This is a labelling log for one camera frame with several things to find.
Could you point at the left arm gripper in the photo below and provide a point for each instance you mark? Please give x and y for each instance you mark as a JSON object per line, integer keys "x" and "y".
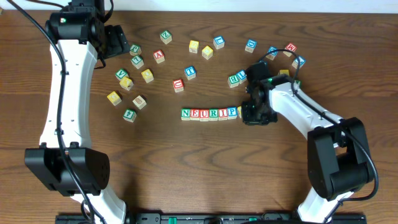
{"x": 117, "y": 41}

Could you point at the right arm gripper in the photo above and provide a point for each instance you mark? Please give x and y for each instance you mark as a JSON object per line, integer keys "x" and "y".
{"x": 252, "y": 113}

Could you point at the yellow letter S block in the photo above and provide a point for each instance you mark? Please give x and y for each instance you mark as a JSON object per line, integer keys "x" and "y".
{"x": 239, "y": 109}

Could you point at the blue letter P block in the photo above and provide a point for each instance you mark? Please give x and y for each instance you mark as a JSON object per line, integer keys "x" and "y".
{"x": 232, "y": 112}

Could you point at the red letter I block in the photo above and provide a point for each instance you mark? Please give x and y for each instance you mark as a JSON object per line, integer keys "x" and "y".
{"x": 222, "y": 114}

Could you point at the green letter R block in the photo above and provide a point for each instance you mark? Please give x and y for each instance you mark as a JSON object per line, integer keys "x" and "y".
{"x": 213, "y": 114}

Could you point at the red letter E block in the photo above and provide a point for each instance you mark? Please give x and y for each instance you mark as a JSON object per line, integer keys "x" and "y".
{"x": 194, "y": 114}

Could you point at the green letter N block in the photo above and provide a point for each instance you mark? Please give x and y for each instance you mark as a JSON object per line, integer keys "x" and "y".
{"x": 185, "y": 114}

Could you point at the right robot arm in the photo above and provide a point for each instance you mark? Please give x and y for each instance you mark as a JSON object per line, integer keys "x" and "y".
{"x": 338, "y": 157}

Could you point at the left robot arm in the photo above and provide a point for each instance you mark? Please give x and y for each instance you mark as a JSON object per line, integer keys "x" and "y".
{"x": 64, "y": 161}

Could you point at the green letter V block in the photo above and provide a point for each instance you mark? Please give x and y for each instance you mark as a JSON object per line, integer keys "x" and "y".
{"x": 121, "y": 73}

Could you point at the green letter B block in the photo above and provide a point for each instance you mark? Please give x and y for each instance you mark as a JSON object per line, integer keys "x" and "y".
{"x": 233, "y": 81}

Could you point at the yellow letter K block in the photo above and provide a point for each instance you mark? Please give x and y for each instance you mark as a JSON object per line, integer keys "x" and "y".
{"x": 126, "y": 83}

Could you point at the yellow letter O block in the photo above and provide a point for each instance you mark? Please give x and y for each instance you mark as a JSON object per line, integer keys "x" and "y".
{"x": 147, "y": 75}

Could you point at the red letter A block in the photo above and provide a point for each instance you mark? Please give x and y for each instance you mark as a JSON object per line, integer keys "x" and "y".
{"x": 159, "y": 56}

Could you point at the green letter Z block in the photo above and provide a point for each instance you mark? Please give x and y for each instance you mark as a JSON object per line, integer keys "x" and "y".
{"x": 166, "y": 37}

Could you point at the yellow letter G block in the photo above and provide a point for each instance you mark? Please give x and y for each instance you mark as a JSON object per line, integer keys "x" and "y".
{"x": 115, "y": 98}

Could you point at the pineapple B wooden block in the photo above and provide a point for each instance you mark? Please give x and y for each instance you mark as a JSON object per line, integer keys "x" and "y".
{"x": 139, "y": 102}

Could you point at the blue letter D block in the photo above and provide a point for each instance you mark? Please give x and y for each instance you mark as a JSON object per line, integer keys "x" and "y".
{"x": 250, "y": 45}

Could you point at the blue number 2 block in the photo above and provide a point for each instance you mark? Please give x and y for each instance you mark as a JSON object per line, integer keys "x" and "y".
{"x": 298, "y": 62}

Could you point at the red letter U block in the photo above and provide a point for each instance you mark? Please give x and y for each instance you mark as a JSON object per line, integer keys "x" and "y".
{"x": 178, "y": 85}

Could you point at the blue letter T block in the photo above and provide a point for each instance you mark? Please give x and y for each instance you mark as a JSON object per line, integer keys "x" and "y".
{"x": 190, "y": 72}

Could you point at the red letter M block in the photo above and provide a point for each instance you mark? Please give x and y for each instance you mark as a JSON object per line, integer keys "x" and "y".
{"x": 290, "y": 48}

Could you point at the yellow block with animal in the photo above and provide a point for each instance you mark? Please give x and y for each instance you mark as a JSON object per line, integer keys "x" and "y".
{"x": 207, "y": 52}

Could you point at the yellow block back row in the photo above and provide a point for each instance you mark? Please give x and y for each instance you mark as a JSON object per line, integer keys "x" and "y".
{"x": 193, "y": 46}

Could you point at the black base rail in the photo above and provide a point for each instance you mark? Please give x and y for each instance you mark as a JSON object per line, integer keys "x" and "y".
{"x": 272, "y": 217}

